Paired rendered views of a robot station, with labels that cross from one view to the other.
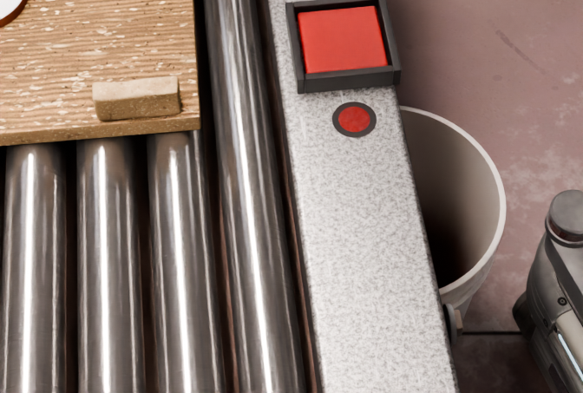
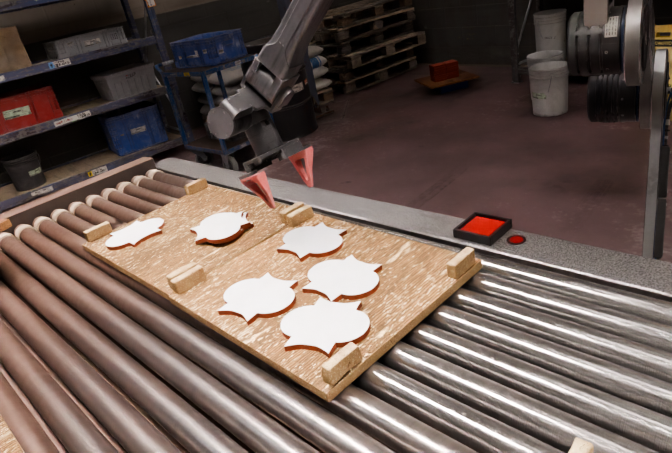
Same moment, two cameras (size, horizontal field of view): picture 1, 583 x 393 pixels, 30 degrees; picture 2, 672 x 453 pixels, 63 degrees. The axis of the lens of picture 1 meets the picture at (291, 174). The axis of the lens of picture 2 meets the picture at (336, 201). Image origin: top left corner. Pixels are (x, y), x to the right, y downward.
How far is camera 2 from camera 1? 68 cm
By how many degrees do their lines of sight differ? 42
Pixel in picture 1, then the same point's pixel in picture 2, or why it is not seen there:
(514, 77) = not seen: hidden behind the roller
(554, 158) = not seen: hidden behind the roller
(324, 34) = (476, 228)
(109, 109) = (459, 269)
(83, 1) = (393, 265)
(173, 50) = (444, 254)
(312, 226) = (553, 262)
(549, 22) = not seen: hidden behind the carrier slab
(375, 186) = (550, 245)
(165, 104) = (471, 258)
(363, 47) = (491, 223)
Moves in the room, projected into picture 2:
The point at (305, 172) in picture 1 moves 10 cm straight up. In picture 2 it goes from (527, 256) to (524, 201)
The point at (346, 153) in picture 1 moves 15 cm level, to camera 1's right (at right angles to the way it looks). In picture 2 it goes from (529, 246) to (575, 210)
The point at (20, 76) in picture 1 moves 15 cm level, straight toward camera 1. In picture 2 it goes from (409, 290) to (509, 303)
